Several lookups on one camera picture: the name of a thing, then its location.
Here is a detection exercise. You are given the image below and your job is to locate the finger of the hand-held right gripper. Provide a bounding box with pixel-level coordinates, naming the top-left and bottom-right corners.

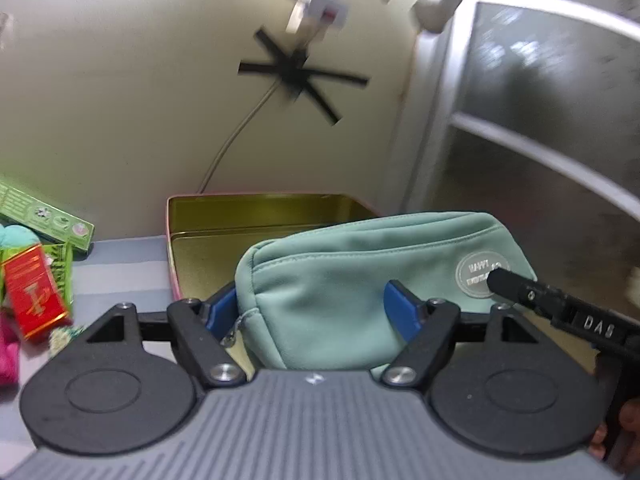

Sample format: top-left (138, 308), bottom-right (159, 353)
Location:
top-left (486, 268), bottom-right (560, 324)

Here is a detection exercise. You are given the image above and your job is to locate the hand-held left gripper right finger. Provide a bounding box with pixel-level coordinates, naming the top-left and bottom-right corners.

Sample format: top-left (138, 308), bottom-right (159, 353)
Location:
top-left (382, 280), bottom-right (551, 391)

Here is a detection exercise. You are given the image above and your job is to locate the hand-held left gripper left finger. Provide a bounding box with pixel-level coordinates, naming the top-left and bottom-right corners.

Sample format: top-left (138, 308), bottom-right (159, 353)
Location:
top-left (85, 284), bottom-right (251, 389)

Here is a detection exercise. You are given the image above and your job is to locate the gold tin box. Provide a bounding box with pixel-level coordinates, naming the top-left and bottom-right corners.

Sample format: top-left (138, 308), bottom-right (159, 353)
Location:
top-left (166, 192), bottom-right (381, 311)

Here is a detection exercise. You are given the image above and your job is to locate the teal zip pouch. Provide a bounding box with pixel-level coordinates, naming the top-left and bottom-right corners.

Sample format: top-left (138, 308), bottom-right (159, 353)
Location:
top-left (234, 211), bottom-right (538, 381)

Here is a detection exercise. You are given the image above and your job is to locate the green shoe print packet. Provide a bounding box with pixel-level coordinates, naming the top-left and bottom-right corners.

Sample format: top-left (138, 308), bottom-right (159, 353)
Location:
top-left (0, 242), bottom-right (76, 311)

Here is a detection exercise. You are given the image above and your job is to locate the long green box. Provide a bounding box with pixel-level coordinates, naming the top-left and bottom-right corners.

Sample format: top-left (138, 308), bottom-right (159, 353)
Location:
top-left (0, 177), bottom-right (96, 256)

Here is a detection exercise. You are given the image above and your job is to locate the person's right hand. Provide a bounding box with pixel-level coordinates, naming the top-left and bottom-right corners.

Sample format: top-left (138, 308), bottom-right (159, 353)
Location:
top-left (589, 397), bottom-right (640, 476)

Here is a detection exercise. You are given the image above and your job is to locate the small patterned packet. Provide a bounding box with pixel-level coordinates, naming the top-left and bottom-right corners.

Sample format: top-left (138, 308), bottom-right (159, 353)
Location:
top-left (47, 324), bottom-right (86, 353)

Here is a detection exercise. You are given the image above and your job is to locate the red box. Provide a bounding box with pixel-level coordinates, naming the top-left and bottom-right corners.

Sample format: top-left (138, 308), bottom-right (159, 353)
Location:
top-left (2, 244), bottom-right (71, 343)

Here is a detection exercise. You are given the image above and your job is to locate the pink packet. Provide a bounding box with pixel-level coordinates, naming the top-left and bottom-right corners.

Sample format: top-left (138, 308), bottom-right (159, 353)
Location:
top-left (0, 310), bottom-right (23, 388)

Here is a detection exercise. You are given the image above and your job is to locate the teal soft item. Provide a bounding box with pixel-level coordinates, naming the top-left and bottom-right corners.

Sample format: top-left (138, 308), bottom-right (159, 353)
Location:
top-left (0, 225), bottom-right (41, 251)

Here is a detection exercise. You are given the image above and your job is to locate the black tape cross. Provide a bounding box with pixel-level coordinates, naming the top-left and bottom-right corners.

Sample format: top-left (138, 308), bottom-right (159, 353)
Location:
top-left (237, 26), bottom-right (371, 127)

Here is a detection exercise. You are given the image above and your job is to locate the grey cable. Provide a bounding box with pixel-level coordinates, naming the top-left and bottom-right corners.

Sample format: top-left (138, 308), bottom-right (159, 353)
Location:
top-left (197, 77), bottom-right (281, 195)

